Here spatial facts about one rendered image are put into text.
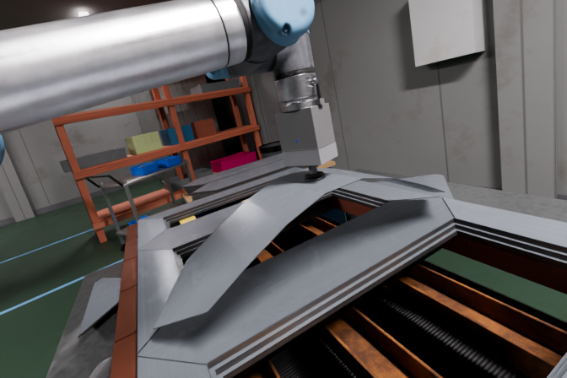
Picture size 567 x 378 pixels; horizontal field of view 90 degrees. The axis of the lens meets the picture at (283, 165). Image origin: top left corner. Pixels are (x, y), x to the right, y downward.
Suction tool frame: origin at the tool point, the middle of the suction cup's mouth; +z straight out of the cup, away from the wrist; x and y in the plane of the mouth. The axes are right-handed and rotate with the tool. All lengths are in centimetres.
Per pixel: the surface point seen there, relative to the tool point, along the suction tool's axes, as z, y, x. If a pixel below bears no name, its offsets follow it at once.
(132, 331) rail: 17.7, 24.1, 31.6
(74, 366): 32, 50, 39
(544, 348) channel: 31.9, -33.3, -9.2
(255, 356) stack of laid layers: 17.8, -0.9, 24.2
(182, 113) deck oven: -37, 433, -244
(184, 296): 9.7, 10.4, 26.5
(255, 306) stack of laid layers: 15.8, 4.3, 18.2
